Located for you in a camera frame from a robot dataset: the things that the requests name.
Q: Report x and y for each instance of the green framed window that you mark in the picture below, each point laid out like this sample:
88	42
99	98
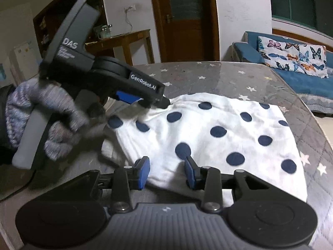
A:
299	2

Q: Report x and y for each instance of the brown wooden door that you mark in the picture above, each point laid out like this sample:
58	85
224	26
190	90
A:
187	39

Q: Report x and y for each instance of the butterfly print blanket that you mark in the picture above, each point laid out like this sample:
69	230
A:
291	54

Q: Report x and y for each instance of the white wall socket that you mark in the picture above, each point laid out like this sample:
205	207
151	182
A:
130	8

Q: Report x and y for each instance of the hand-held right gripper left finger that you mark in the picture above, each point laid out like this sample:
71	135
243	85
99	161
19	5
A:
144	173

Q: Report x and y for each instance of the slim glass jar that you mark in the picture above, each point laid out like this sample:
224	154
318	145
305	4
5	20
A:
111	30

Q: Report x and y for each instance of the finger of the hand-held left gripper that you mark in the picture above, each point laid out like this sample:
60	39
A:
145	84
127	97

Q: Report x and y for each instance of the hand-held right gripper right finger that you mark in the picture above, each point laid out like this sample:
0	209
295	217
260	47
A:
190	173

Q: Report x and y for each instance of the white refrigerator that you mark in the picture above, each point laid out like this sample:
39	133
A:
23	57

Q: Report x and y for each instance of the white polka dot pants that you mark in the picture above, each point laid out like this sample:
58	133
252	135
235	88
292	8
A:
208	148

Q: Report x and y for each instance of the wooden side table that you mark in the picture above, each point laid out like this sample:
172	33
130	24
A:
124	37

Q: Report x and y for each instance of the dark wooden shelf cabinet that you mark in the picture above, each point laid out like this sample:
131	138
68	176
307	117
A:
41	20

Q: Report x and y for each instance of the person's left hand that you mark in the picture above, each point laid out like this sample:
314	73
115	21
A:
59	101

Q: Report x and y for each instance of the blue sofa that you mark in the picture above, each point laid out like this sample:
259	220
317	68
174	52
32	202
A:
299	83

